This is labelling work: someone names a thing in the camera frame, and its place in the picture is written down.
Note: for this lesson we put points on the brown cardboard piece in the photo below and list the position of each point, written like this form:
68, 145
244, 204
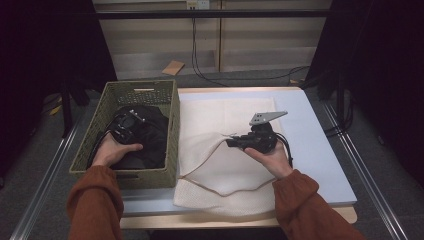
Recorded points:
173, 67

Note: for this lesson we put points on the metal floor rail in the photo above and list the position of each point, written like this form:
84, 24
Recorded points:
36, 200
380, 200

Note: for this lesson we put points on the white mesh laundry bag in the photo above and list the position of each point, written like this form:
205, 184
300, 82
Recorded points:
206, 116

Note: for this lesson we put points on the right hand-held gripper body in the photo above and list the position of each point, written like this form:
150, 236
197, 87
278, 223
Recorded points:
263, 140

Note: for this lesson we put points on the black curtain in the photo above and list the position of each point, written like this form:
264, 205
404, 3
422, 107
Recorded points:
33, 66
383, 66

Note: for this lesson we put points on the green woven basket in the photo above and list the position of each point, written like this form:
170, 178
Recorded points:
96, 136

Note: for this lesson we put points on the black stand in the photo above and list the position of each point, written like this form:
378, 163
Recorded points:
66, 113
340, 100

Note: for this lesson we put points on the pale blue table board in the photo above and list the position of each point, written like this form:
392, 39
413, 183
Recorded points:
313, 150

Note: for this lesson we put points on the person's right hand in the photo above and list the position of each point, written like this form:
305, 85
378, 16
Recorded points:
273, 163

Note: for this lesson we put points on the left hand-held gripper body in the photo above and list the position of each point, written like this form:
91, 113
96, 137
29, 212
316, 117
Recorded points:
125, 128

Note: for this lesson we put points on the yellow tape strip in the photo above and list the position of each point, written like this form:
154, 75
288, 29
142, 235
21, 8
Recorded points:
55, 110

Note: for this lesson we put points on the person's left hand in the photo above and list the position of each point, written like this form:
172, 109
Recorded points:
110, 153

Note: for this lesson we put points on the white wall outlet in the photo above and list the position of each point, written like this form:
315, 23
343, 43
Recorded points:
198, 4

